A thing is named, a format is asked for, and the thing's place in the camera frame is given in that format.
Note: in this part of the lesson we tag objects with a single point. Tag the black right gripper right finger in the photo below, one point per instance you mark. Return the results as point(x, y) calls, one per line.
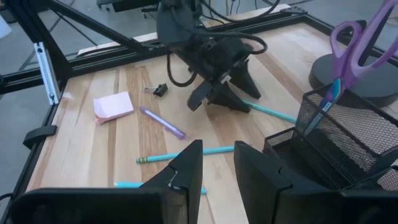
point(261, 193)

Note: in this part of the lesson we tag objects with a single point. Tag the black binder clip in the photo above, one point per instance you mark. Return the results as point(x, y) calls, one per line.
point(161, 90)

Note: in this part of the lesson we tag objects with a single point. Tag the teal pencil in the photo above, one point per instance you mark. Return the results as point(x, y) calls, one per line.
point(273, 113)
point(155, 158)

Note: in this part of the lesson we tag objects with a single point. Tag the black mesh desk organizer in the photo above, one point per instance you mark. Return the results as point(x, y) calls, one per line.
point(342, 130)

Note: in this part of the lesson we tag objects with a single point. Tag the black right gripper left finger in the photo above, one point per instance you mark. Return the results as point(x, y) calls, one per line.
point(189, 174)

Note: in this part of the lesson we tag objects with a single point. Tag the pink sticky note pad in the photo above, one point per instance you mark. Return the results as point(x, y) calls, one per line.
point(113, 105)

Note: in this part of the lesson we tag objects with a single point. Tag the black frame bracket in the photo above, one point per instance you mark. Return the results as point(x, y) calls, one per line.
point(38, 135)

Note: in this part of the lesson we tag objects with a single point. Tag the thick teal pen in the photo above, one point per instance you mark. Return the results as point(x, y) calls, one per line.
point(127, 184)

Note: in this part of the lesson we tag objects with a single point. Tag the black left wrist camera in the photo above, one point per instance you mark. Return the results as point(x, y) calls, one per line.
point(234, 49)

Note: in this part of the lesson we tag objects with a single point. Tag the white globe lamp black base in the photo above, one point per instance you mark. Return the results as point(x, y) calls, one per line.
point(323, 77)

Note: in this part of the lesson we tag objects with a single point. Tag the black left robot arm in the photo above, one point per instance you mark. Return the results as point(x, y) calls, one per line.
point(174, 25)

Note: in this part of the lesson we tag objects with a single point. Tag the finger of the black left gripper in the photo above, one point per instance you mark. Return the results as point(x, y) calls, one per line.
point(245, 81)
point(227, 98)

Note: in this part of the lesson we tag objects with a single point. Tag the silver aluminium rail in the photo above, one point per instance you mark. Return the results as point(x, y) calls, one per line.
point(46, 73)

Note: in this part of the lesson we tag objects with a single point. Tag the clear purple pen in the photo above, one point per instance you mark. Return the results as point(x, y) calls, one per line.
point(163, 123)

